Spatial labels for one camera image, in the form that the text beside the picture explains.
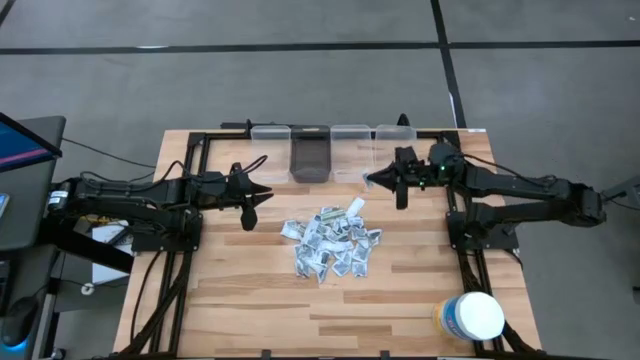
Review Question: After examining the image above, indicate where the computer monitor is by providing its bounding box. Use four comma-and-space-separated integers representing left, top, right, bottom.
0, 112, 64, 174

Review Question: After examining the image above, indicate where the white-lidded wipes canister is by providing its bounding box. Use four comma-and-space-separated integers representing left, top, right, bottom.
432, 291, 506, 343

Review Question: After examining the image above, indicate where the yellow cable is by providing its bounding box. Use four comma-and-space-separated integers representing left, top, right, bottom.
82, 213, 126, 226

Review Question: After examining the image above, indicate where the black computer mouse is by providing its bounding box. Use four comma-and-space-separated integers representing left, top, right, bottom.
0, 294, 41, 349

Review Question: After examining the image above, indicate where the black metal beam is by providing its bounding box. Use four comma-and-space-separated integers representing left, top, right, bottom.
39, 219, 135, 275

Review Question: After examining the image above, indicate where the clear plastic bin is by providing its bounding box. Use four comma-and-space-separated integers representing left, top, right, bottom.
374, 123, 418, 184
250, 124, 292, 185
330, 124, 374, 184

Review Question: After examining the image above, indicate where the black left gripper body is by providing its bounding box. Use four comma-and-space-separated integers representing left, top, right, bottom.
224, 162, 259, 232

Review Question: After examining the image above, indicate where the grey metal stand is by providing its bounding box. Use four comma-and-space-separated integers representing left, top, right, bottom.
599, 174, 640, 211

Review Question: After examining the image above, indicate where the white box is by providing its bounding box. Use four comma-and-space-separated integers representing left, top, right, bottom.
91, 222, 135, 286

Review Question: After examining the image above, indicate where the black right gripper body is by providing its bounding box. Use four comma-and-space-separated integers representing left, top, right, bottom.
393, 145, 436, 211

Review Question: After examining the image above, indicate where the black floor cable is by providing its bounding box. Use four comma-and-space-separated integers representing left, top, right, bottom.
60, 136, 159, 170

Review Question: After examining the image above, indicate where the dark grey desk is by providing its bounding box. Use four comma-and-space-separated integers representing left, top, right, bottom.
0, 115, 67, 360

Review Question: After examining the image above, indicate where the dark grey plastic bin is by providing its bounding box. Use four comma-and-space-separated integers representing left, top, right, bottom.
289, 124, 332, 184

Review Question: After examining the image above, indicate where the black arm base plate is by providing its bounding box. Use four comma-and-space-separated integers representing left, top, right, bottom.
130, 212, 204, 254
446, 209, 520, 251

